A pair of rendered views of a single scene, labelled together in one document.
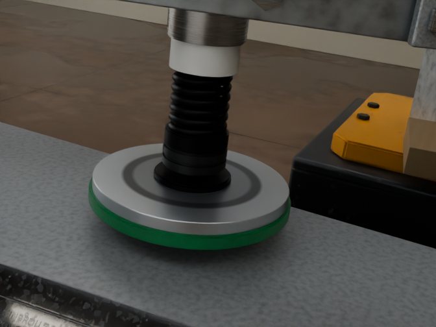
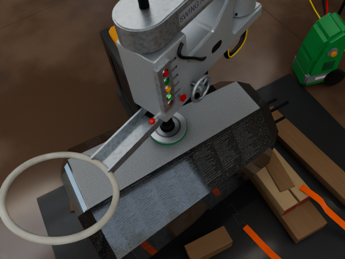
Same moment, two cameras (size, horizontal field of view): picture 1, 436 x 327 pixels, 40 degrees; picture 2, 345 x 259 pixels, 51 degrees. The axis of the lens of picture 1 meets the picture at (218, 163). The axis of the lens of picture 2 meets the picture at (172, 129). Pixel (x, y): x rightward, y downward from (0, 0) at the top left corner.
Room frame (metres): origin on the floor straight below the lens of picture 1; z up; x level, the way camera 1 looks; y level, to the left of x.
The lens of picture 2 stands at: (-0.27, 0.75, 2.56)
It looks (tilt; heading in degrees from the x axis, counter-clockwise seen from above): 57 degrees down; 319
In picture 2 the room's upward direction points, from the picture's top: 10 degrees counter-clockwise
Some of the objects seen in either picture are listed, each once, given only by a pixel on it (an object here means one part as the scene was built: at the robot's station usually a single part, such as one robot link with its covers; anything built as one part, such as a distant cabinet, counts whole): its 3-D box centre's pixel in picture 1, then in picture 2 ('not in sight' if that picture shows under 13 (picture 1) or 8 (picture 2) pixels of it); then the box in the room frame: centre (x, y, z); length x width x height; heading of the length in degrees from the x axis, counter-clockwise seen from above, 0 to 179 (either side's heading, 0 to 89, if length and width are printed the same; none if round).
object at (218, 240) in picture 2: not in sight; (208, 245); (0.16, 0.24, 0.07); 0.30 x 0.12 x 0.12; 66
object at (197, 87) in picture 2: not in sight; (195, 85); (0.48, -0.10, 1.20); 0.15 x 0.10 x 0.15; 91
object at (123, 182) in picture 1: (191, 182); (167, 126); (0.60, 0.03, 0.87); 0.21 x 0.21 x 0.01
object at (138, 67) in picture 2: not in sight; (168, 62); (0.60, -0.05, 1.32); 0.36 x 0.22 x 0.45; 91
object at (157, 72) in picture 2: not in sight; (165, 87); (0.48, 0.09, 1.37); 0.08 x 0.03 x 0.28; 91
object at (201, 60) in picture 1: (205, 50); not in sight; (0.60, 0.03, 1.02); 0.07 x 0.07 x 0.04
